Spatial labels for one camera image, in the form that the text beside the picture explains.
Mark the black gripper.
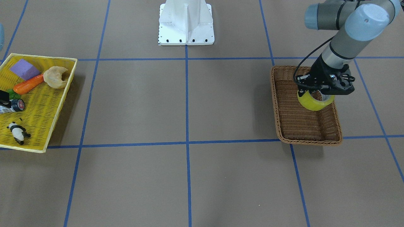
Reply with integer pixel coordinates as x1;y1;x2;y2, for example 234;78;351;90
297;56;340;97

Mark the yellow tape roll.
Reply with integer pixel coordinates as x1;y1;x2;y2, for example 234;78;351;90
297;91;335;112

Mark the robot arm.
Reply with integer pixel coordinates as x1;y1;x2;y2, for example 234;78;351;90
294;0;401;97

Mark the yellow plastic basket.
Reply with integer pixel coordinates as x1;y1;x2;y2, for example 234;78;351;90
0;53;78;153

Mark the brown wicker basket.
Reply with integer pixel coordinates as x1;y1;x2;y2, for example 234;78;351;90
270;66;342;146

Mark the small printed bottle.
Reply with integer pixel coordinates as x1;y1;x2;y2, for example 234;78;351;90
0;99;26;114

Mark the orange toy carrot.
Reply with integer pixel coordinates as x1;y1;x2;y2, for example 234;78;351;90
12;74;44;95

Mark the toy panda figure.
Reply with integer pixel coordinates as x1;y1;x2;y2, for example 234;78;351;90
6;122;31;145

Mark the purple foam block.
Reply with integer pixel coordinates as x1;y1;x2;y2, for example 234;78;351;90
10;59;41;81

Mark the toy croissant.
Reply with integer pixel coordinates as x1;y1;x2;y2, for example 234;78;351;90
43;66;68;89

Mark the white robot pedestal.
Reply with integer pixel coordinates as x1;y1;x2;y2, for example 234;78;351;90
158;0;215;46

